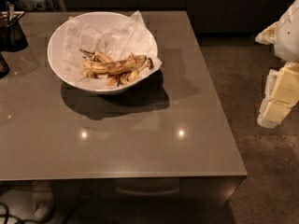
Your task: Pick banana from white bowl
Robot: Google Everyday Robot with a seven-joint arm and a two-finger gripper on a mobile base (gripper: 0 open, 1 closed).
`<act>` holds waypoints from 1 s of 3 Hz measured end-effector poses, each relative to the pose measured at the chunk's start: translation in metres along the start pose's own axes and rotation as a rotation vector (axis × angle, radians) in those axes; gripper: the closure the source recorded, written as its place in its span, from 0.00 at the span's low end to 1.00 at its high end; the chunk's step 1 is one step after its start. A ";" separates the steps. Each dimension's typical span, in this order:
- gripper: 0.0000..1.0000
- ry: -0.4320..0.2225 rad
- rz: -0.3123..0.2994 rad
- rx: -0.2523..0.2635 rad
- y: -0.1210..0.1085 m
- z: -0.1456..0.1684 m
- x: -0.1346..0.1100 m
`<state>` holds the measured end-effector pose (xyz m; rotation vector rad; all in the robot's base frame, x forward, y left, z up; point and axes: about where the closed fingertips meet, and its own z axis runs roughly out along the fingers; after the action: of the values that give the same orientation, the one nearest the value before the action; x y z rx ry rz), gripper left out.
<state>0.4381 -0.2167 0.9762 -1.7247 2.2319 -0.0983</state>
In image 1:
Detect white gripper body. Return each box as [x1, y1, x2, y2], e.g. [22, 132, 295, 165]
[274, 0, 299, 63]

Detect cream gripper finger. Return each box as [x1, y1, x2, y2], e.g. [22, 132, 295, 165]
[255, 21, 278, 45]
[257, 62, 299, 129]

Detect ripe spotted banana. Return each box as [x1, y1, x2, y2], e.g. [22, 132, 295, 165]
[82, 55, 147, 75]

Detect white robot base under table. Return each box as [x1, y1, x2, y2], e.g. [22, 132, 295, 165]
[0, 181, 54, 224]

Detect brown banana peel pieces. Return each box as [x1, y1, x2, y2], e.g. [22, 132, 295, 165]
[81, 49, 154, 86]

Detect white ceramic bowl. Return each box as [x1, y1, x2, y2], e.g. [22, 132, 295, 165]
[48, 11, 162, 95]

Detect white paper liner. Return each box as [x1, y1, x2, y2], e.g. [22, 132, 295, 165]
[57, 11, 162, 94]

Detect dark glass utensil holder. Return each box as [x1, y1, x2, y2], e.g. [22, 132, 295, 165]
[0, 2, 28, 52]

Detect dark round object at edge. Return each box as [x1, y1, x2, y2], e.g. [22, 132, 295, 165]
[0, 54, 10, 78]

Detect black cable on floor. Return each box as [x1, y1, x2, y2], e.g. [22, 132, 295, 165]
[0, 202, 36, 224]

